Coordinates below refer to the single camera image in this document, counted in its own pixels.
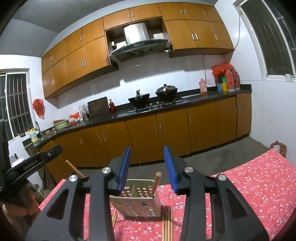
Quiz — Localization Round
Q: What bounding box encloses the large white-framed window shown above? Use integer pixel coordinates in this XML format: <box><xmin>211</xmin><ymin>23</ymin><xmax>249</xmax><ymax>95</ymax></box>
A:
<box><xmin>238</xmin><ymin>0</ymin><xmax>296</xmax><ymax>78</ymax></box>

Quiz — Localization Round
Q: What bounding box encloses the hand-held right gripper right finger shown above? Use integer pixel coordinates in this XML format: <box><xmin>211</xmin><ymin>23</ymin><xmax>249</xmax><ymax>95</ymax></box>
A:
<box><xmin>164</xmin><ymin>146</ymin><xmax>270</xmax><ymax>241</ymax></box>

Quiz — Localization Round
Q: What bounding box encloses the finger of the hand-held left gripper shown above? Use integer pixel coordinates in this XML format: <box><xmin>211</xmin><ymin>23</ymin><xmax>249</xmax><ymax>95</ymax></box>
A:
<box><xmin>5</xmin><ymin>145</ymin><xmax>63</xmax><ymax>186</ymax></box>

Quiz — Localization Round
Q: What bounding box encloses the red floral tablecloth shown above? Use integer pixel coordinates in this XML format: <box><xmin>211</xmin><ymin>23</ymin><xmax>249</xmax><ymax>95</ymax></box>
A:
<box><xmin>38</xmin><ymin>148</ymin><xmax>296</xmax><ymax>241</ymax></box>

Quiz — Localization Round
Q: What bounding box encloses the brown wooden chair back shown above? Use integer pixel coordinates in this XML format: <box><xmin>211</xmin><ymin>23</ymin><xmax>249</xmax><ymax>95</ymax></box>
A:
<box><xmin>269</xmin><ymin>140</ymin><xmax>287</xmax><ymax>158</ymax></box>

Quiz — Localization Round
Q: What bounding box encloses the green basin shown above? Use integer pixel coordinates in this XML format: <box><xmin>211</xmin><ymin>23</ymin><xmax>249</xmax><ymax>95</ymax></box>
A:
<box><xmin>53</xmin><ymin>119</ymin><xmax>69</xmax><ymax>130</ymax></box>

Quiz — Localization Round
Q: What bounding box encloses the black wok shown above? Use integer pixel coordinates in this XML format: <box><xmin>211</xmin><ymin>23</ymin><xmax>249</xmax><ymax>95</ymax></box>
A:
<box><xmin>128</xmin><ymin>89</ymin><xmax>150</xmax><ymax>109</ymax></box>

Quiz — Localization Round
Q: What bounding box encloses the orange base cabinet unit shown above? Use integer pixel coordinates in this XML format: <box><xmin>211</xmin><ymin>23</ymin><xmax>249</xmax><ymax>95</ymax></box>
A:
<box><xmin>24</xmin><ymin>93</ymin><xmax>252</xmax><ymax>183</ymax></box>

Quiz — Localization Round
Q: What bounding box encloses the person's left hand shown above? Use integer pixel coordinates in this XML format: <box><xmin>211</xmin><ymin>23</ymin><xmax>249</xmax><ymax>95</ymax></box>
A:
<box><xmin>2</xmin><ymin>183</ymin><xmax>41</xmax><ymax>232</ymax></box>

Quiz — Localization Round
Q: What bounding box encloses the red plastic bag on hook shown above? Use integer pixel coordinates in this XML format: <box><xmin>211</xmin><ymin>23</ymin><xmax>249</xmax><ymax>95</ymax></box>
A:
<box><xmin>32</xmin><ymin>99</ymin><xmax>45</xmax><ymax>120</ymax></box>

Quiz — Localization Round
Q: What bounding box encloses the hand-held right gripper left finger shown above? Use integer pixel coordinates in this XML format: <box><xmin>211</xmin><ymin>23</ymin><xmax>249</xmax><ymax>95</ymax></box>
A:
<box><xmin>26</xmin><ymin>146</ymin><xmax>132</xmax><ymax>241</ymax></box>

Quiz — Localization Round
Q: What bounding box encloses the dark green cylinder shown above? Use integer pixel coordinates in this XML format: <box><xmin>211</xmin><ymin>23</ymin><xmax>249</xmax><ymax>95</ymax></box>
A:
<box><xmin>32</xmin><ymin>184</ymin><xmax>46</xmax><ymax>202</ymax></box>

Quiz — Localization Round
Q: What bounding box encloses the perforated metal chopstick holder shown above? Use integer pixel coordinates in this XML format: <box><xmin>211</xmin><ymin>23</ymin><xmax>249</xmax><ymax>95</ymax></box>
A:
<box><xmin>109</xmin><ymin>178</ymin><xmax>162</xmax><ymax>218</ymax></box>

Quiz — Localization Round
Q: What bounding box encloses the steel range hood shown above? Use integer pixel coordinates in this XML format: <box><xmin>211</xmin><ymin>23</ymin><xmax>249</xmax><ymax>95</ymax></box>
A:
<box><xmin>109</xmin><ymin>21</ymin><xmax>172</xmax><ymax>62</ymax></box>

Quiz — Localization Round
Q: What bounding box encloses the clear plastic bag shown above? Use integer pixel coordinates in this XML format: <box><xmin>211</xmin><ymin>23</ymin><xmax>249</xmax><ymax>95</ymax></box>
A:
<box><xmin>79</xmin><ymin>104</ymin><xmax>89</xmax><ymax>120</ymax></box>

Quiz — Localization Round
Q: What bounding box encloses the black kitchen countertop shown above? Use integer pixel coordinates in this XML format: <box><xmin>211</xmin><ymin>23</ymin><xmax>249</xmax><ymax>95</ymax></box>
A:
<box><xmin>24</xmin><ymin>84</ymin><xmax>252</xmax><ymax>149</ymax></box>

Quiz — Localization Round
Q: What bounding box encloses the dark cutting board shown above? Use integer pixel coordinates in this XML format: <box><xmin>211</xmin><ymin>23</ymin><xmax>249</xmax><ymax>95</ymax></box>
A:
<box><xmin>87</xmin><ymin>97</ymin><xmax>110</xmax><ymax>118</ymax></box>

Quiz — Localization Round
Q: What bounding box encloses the gas stove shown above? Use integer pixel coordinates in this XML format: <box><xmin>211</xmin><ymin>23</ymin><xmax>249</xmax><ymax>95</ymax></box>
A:
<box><xmin>127</xmin><ymin>97</ymin><xmax>184</xmax><ymax>114</ymax></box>

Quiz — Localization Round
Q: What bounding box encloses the large red plastic bag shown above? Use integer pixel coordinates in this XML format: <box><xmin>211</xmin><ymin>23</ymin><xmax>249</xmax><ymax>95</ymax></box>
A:
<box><xmin>211</xmin><ymin>62</ymin><xmax>234</xmax><ymax>77</ymax></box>

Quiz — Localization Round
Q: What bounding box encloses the orange wall cabinet unit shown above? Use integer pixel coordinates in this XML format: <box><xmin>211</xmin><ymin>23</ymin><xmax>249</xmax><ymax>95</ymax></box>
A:
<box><xmin>41</xmin><ymin>2</ymin><xmax>234</xmax><ymax>100</ymax></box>

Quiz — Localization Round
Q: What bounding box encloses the barred window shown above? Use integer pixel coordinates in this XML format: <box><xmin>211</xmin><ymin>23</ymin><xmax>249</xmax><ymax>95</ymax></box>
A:
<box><xmin>0</xmin><ymin>68</ymin><xmax>34</xmax><ymax>141</ymax></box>

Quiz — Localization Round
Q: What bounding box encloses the black pot with lid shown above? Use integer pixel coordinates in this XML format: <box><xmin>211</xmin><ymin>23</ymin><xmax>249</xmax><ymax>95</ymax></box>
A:
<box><xmin>155</xmin><ymin>84</ymin><xmax>178</xmax><ymax>102</ymax></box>

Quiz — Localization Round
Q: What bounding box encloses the pink pouch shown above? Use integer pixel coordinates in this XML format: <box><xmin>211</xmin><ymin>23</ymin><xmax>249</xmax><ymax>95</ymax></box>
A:
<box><xmin>199</xmin><ymin>79</ymin><xmax>208</xmax><ymax>95</ymax></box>

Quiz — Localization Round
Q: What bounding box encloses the metal faucet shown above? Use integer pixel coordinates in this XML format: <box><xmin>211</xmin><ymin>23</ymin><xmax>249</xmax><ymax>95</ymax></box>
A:
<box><xmin>35</xmin><ymin>121</ymin><xmax>44</xmax><ymax>137</ymax></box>

